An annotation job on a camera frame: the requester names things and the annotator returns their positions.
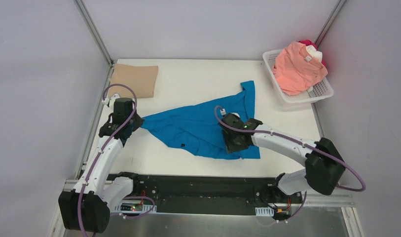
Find aluminium frame rail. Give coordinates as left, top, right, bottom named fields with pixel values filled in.
left=315, top=0, right=348, bottom=48
left=74, top=0, right=114, bottom=68

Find blue t shirt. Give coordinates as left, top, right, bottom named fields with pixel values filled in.
left=142, top=80, right=260, bottom=159

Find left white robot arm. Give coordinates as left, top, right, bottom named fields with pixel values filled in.
left=58, top=98, right=144, bottom=234

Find white garment in basket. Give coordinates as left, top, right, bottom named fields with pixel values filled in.
left=306, top=45, right=323, bottom=63

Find aluminium frame rail left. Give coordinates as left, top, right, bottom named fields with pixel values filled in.
left=74, top=0, right=114, bottom=68

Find white plastic basket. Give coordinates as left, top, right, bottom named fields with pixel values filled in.
left=262, top=49, right=334, bottom=108

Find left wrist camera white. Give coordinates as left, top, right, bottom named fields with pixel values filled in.
left=102, top=93, right=120, bottom=107

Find aluminium frame rail right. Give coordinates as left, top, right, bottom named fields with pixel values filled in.
left=315, top=0, right=348, bottom=48

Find salmon pink t shirt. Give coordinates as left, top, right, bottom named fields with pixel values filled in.
left=272, top=41, right=328, bottom=96

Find magenta garment in basket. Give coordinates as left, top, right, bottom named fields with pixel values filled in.
left=299, top=39, right=327, bottom=67

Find folded beige t shirt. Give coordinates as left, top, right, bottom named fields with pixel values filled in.
left=110, top=64, right=159, bottom=99

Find left controller board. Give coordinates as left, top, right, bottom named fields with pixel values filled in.
left=111, top=200, right=157, bottom=215

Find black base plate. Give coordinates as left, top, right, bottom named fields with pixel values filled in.
left=108, top=172, right=303, bottom=216

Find controller board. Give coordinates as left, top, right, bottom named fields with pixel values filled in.
left=255, top=207, right=292, bottom=220
left=111, top=200, right=157, bottom=215

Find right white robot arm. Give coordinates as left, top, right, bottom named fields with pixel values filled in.
left=219, top=113, right=345, bottom=202

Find right controller board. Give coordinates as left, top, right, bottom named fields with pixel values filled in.
left=255, top=207, right=292, bottom=220

